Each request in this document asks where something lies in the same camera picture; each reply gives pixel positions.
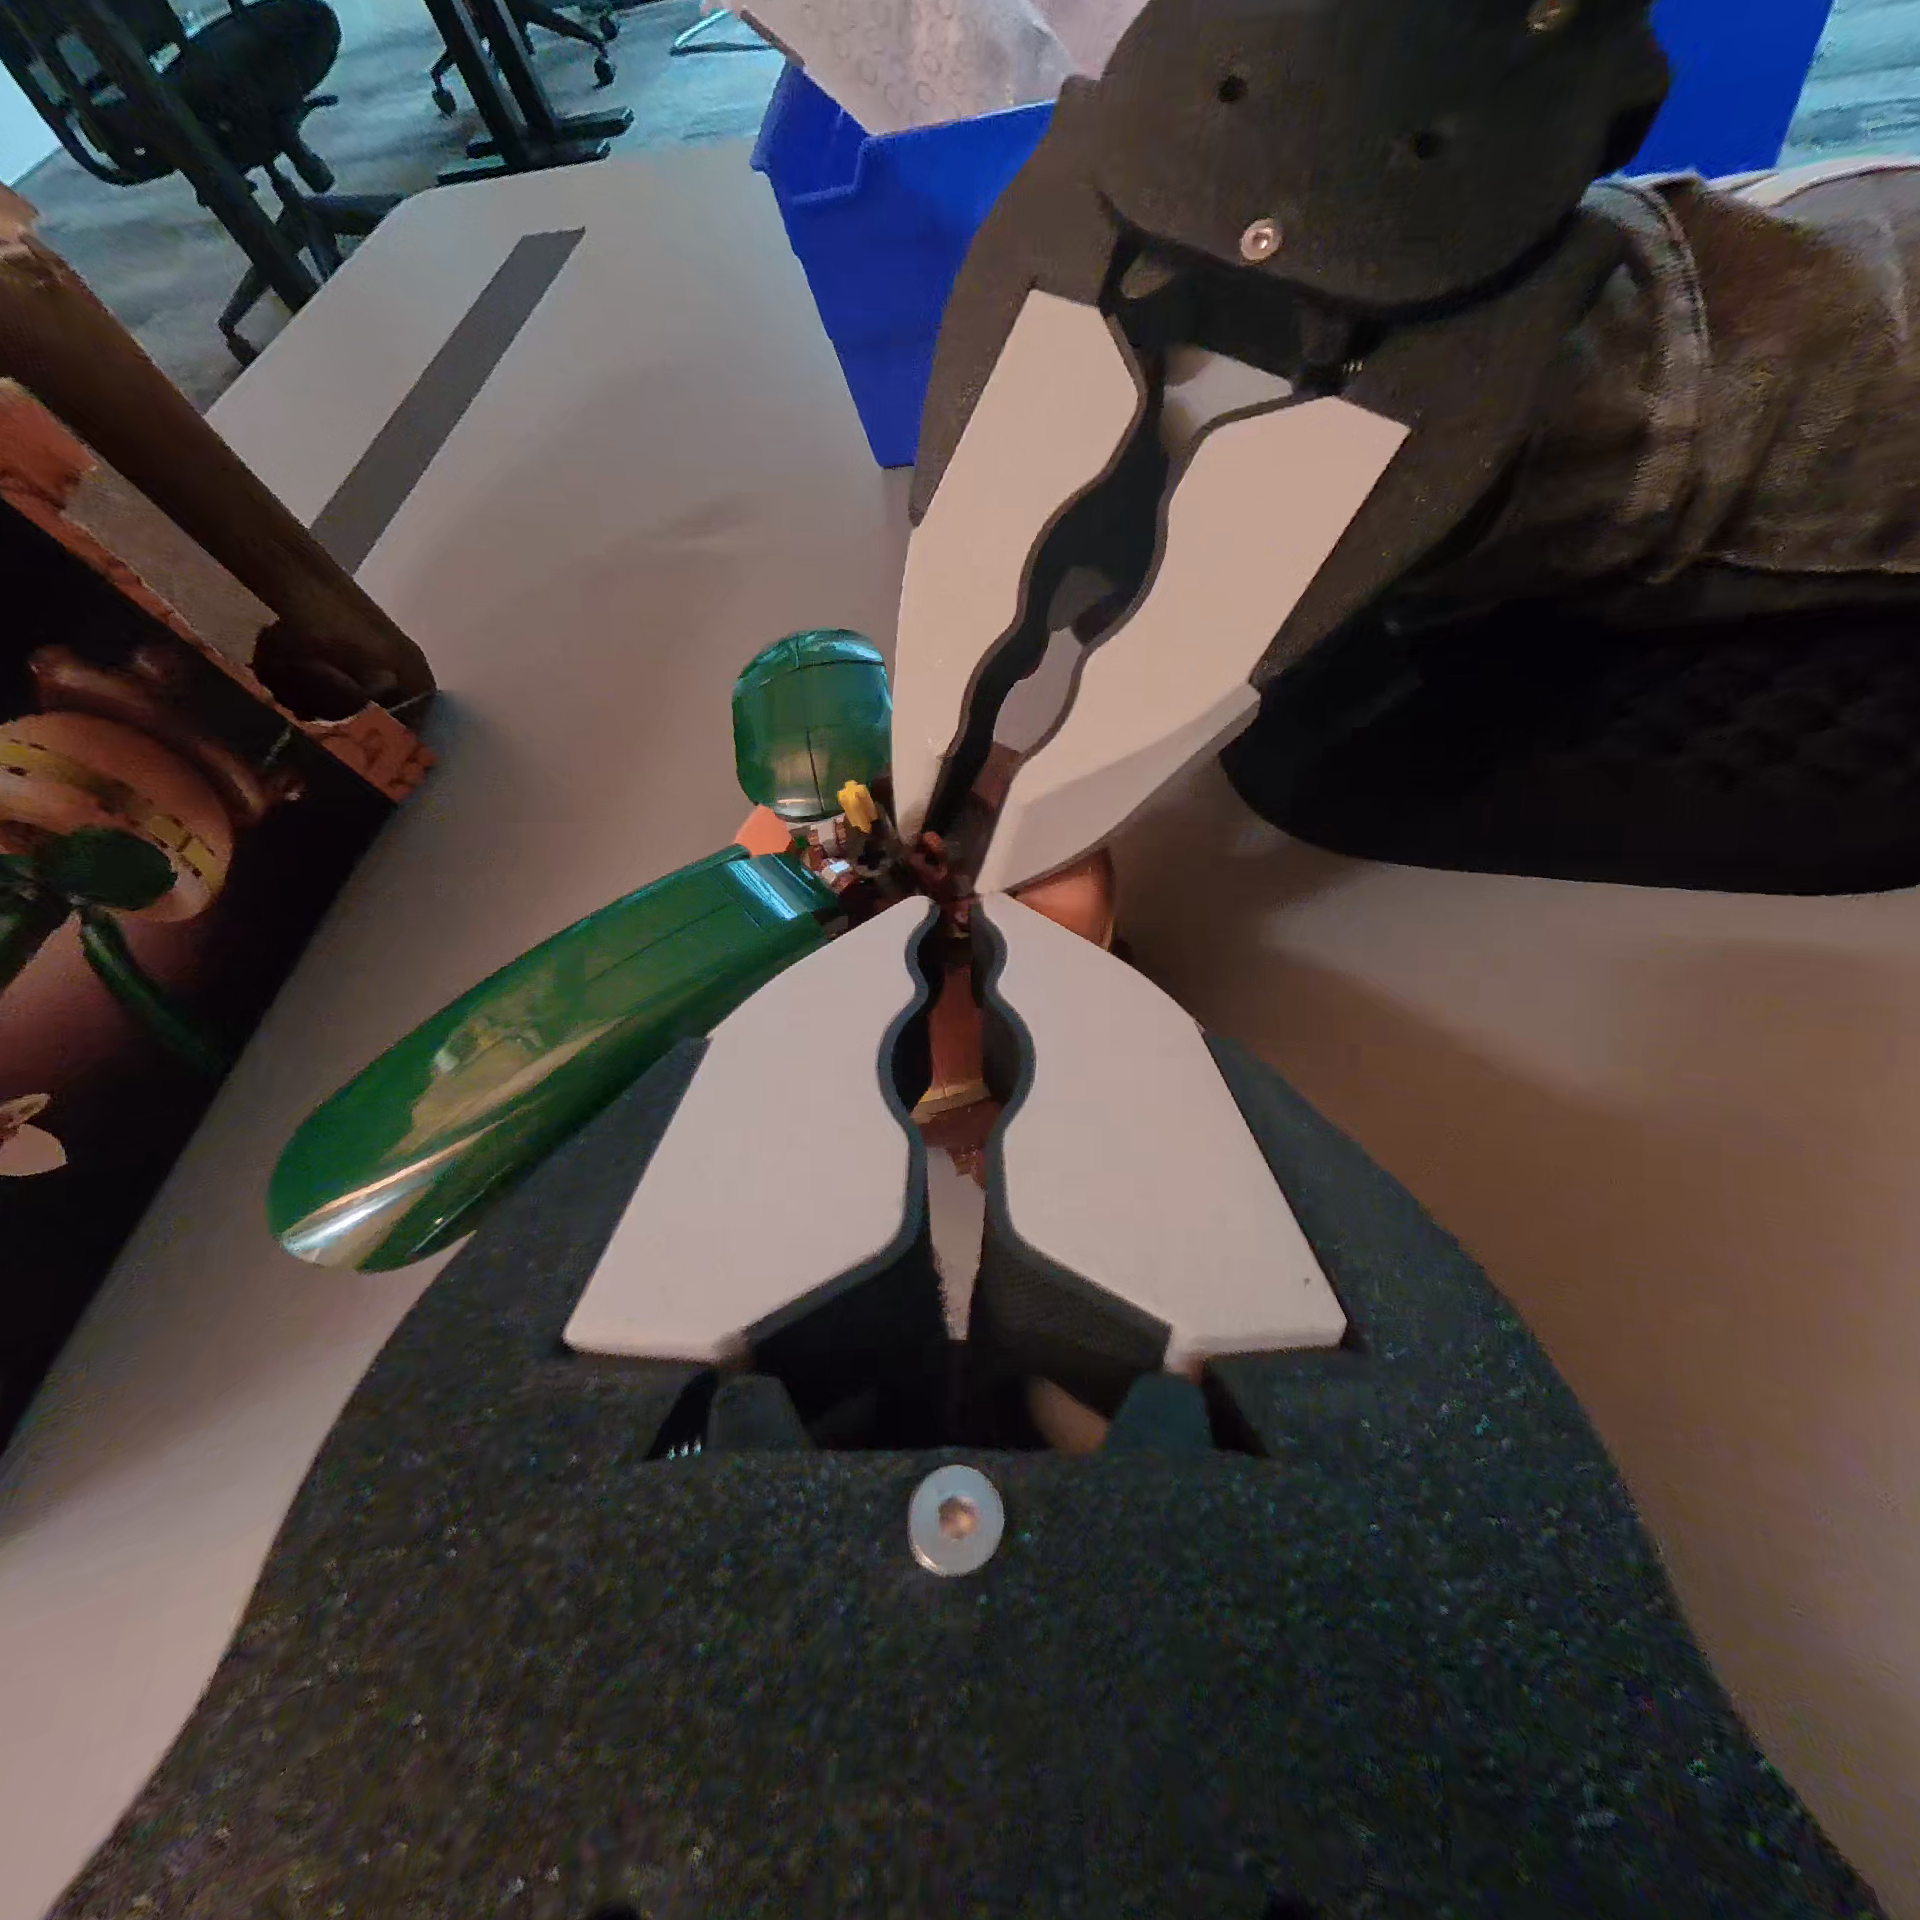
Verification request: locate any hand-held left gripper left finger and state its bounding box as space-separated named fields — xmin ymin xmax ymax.
xmin=562 ymin=901 xmax=935 ymax=1373

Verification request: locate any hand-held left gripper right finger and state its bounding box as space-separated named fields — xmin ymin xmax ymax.
xmin=963 ymin=896 xmax=1348 ymax=1377

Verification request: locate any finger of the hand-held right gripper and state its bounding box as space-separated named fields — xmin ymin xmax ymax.
xmin=889 ymin=286 xmax=1168 ymax=846
xmin=966 ymin=390 xmax=1418 ymax=893

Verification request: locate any blue plastic bin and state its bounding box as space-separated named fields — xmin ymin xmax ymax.
xmin=749 ymin=0 xmax=1839 ymax=471

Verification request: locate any rounded green lego leaf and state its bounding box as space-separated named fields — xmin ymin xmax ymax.
xmin=729 ymin=629 xmax=895 ymax=824

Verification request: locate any circle print white paper bag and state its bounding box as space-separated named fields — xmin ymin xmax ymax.
xmin=743 ymin=0 xmax=1121 ymax=144

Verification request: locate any person's right forearm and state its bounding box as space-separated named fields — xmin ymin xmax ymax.
xmin=1431 ymin=169 xmax=1920 ymax=604

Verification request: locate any orchid print lego box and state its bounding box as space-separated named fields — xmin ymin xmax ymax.
xmin=0 ymin=186 xmax=439 ymax=1450

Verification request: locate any black chair armrest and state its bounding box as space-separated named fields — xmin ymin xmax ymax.
xmin=1221 ymin=577 xmax=1920 ymax=901

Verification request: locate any long office table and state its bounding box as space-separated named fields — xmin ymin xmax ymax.
xmin=421 ymin=0 xmax=631 ymax=167

